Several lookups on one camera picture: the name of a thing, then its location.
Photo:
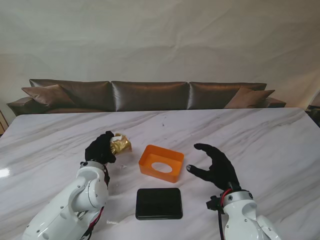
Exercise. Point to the black tissue box base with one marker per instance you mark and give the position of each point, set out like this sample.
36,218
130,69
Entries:
160,203

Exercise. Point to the orange plastic tissue box cover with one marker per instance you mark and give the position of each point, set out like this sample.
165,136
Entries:
162,175

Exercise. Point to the brown throw pillow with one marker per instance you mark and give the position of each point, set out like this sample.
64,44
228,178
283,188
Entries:
50,96
250,98

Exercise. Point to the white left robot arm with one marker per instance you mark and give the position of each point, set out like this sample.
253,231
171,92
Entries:
67,202

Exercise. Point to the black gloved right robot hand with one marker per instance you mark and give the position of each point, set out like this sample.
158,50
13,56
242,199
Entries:
222,170

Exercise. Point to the brown leather sofa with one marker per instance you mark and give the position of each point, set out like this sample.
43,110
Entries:
150,96

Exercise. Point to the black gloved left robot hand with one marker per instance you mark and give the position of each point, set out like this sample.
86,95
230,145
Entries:
98,150

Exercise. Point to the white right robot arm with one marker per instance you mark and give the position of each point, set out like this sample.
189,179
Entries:
245,217

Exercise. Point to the wooden background furniture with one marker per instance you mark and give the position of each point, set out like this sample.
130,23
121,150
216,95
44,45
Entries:
2,122

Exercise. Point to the dark background equipment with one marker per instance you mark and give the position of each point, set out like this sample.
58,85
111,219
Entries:
314,110

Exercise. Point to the gold tissue pack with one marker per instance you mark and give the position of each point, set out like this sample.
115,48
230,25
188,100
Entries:
121,146

